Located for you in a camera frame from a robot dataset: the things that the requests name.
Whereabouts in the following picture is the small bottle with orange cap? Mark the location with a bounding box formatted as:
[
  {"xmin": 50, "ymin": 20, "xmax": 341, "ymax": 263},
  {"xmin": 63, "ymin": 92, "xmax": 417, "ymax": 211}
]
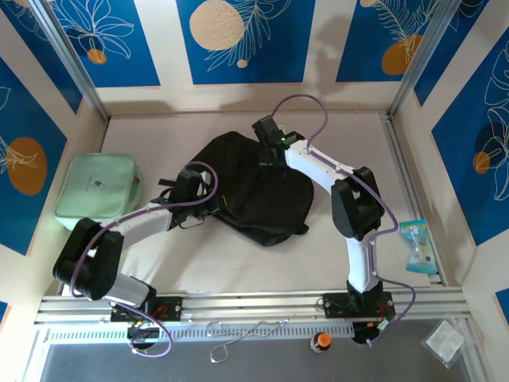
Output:
[{"xmin": 309, "ymin": 332, "xmax": 333, "ymax": 354}]

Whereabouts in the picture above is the aluminium frame post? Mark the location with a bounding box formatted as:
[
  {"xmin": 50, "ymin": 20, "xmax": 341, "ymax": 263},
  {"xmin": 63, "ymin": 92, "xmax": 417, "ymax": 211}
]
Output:
[
  {"xmin": 388, "ymin": 0, "xmax": 459, "ymax": 117},
  {"xmin": 29, "ymin": 0, "xmax": 111, "ymax": 125}
]

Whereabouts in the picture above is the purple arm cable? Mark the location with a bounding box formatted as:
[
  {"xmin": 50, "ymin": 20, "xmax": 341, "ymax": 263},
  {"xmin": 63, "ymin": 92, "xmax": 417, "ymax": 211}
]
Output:
[
  {"xmin": 69, "ymin": 161, "xmax": 220, "ymax": 360},
  {"xmin": 273, "ymin": 93, "xmax": 418, "ymax": 348}
]

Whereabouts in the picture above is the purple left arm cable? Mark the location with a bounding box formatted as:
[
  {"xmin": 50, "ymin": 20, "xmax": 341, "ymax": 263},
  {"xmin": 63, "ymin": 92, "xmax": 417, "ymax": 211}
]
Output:
[{"xmin": 69, "ymin": 161, "xmax": 220, "ymax": 360}]

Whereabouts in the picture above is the clear plastic bag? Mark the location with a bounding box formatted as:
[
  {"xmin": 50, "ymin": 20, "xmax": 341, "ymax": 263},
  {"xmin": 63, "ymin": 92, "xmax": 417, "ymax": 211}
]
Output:
[{"xmin": 421, "ymin": 317, "xmax": 467, "ymax": 365}]

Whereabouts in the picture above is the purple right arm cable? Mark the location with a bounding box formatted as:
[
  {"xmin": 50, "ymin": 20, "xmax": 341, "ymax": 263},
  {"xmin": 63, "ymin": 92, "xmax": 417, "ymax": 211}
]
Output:
[{"xmin": 273, "ymin": 93, "xmax": 418, "ymax": 348}]

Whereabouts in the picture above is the black fabric backpack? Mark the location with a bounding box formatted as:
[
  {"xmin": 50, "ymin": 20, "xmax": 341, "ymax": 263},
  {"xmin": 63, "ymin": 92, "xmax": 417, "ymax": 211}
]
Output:
[{"xmin": 150, "ymin": 131, "xmax": 315, "ymax": 248}]

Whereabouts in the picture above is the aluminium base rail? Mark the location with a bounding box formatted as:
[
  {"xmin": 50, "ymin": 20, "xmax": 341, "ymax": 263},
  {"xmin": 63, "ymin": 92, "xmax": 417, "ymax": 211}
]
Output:
[{"xmin": 34, "ymin": 286, "xmax": 472, "ymax": 324}]

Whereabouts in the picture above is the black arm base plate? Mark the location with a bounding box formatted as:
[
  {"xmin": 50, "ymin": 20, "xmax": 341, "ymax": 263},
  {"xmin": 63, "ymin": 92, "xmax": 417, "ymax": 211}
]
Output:
[
  {"xmin": 110, "ymin": 294, "xmax": 185, "ymax": 323},
  {"xmin": 322, "ymin": 291, "xmax": 395, "ymax": 319}
]

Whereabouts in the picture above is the thin metal wire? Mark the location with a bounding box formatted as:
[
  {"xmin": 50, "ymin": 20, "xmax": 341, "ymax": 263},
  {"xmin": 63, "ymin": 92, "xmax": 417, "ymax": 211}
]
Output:
[{"xmin": 206, "ymin": 319, "xmax": 288, "ymax": 365}]

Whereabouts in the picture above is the mint green zip pouch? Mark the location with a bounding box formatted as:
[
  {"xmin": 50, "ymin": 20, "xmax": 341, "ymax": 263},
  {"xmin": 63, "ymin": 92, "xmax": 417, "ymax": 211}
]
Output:
[{"xmin": 53, "ymin": 153, "xmax": 145, "ymax": 232}]

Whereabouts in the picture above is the aluminium side rail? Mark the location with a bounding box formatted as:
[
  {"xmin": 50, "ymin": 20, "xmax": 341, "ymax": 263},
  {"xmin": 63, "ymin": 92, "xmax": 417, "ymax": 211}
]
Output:
[{"xmin": 379, "ymin": 111, "xmax": 449, "ymax": 287}]

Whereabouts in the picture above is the perforated metal cable tray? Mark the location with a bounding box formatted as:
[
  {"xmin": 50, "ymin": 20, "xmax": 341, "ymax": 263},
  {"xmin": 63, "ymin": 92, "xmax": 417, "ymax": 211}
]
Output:
[{"xmin": 37, "ymin": 321, "xmax": 356, "ymax": 345}]

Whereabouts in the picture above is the light blue tissue pack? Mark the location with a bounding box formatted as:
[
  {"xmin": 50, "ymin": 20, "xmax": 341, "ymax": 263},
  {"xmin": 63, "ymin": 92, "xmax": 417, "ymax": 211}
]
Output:
[{"xmin": 398, "ymin": 218, "xmax": 439, "ymax": 276}]

